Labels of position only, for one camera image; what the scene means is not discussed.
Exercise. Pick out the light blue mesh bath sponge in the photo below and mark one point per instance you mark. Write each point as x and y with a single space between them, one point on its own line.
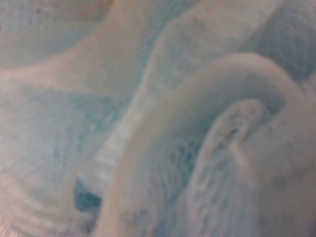
157 118

